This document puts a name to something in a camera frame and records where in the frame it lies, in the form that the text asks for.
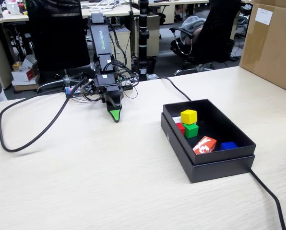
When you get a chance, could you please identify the red wooden cube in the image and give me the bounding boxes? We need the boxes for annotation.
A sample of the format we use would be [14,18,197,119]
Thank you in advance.
[176,122,186,137]

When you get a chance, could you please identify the black mesh office chair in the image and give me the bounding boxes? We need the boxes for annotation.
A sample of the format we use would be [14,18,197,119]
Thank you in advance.
[25,0,95,93]

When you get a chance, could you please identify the blue wooden cube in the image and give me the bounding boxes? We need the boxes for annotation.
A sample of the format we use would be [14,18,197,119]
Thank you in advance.
[219,141,238,151]

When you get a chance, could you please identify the black pole with white bands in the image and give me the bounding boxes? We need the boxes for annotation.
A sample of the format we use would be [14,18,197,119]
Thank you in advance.
[137,0,157,81]

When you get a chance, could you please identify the orange printed small box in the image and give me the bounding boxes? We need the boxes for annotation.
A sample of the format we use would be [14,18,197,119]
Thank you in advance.
[192,136,217,156]

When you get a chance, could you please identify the white shipping label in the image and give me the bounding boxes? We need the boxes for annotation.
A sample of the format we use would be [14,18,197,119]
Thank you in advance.
[254,7,274,26]

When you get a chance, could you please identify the robot controller board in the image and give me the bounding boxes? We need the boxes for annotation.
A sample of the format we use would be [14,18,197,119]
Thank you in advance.
[65,76,138,98]

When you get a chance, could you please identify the black chair with chrome arms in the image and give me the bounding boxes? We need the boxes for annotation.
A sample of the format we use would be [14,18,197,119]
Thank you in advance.
[169,0,242,76]

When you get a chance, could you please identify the black usb cable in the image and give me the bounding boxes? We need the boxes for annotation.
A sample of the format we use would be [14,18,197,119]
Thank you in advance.
[155,76,286,230]

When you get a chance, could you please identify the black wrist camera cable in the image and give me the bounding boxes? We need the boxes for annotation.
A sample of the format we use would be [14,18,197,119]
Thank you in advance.
[0,76,90,153]

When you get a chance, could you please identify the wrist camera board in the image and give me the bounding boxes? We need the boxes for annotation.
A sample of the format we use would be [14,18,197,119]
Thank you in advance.
[80,80,95,95]

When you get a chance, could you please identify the yellow wooden cube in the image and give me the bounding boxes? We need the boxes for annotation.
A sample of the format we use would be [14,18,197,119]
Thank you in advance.
[180,109,198,125]

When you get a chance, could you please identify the white folding laptop stand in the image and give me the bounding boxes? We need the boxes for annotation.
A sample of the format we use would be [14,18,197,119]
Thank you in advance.
[88,0,119,13]

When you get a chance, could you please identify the tall beige side cabinet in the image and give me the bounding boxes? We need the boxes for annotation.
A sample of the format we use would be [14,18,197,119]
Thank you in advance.
[0,35,13,91]

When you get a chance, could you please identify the narrow beige cabinet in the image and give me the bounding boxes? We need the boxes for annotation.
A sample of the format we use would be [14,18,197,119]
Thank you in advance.
[146,14,161,58]

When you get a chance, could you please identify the white open cardboard box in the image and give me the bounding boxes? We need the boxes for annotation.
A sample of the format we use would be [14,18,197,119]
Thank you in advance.
[11,54,40,86]

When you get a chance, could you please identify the black cardboard box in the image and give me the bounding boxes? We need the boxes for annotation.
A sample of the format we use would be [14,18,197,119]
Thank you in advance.
[162,98,257,166]

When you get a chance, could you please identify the beige office desk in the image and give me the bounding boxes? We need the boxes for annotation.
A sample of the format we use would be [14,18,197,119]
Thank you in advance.
[0,4,140,24]

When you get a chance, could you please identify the green wooden cube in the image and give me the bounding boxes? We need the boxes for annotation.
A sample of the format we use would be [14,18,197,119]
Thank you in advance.
[182,121,199,139]

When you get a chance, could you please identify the grey blanket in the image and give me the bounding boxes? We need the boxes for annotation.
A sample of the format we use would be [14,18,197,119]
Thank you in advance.
[181,15,207,45]

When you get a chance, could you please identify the large brown cardboard box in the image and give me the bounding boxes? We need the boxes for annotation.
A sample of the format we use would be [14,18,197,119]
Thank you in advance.
[238,0,286,95]

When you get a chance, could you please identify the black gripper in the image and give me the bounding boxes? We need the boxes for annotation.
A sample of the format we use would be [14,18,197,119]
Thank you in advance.
[94,73,124,123]

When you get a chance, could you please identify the white rectangular block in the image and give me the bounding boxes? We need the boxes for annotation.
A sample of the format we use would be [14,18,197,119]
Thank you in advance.
[172,116,198,126]

